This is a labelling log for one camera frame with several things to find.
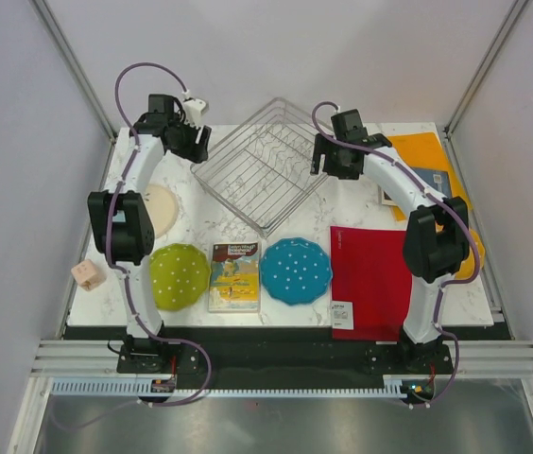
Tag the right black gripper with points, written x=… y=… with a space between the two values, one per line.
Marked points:
x=323 y=146

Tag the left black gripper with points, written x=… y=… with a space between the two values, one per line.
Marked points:
x=195 y=152

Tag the wire dish rack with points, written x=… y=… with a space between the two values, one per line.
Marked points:
x=261 y=170

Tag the blue polka dot plate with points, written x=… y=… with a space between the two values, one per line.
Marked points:
x=295 y=271

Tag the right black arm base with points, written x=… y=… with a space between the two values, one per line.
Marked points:
x=407 y=358

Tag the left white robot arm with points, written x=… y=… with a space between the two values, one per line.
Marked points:
x=121 y=225

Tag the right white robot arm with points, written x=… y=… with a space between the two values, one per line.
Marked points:
x=437 y=236

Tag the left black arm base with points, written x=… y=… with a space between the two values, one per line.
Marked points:
x=147 y=356

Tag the cream and blue plate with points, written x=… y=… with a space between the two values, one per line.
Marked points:
x=162 y=207

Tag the orange folder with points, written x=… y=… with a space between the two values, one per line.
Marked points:
x=424 y=150

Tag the dark blue book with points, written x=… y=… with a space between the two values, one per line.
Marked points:
x=438 y=179

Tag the red folder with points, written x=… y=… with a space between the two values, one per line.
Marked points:
x=371 y=284

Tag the green polka dot plate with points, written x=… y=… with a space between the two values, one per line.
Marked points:
x=180 y=274

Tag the paperback book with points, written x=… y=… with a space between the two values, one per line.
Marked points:
x=235 y=278

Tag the yellow polka dot plate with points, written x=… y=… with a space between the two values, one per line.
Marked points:
x=467 y=266

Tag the pink cube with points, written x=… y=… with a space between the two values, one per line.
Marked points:
x=87 y=275

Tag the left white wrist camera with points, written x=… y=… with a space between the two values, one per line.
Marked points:
x=194 y=108

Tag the white cable duct right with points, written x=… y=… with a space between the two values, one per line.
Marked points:
x=425 y=389

